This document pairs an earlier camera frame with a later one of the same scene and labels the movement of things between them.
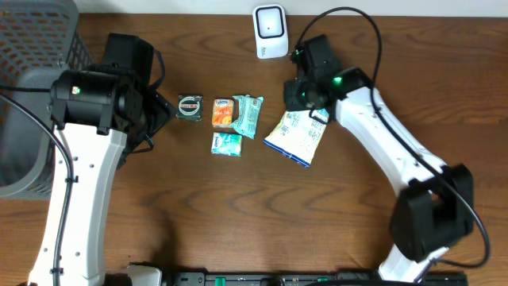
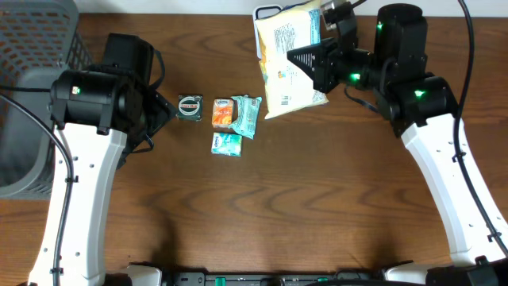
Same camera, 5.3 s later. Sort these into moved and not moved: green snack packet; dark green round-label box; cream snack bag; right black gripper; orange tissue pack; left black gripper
Moved: right black gripper; cream snack bag
Not moved: orange tissue pack; dark green round-label box; left black gripper; green snack packet
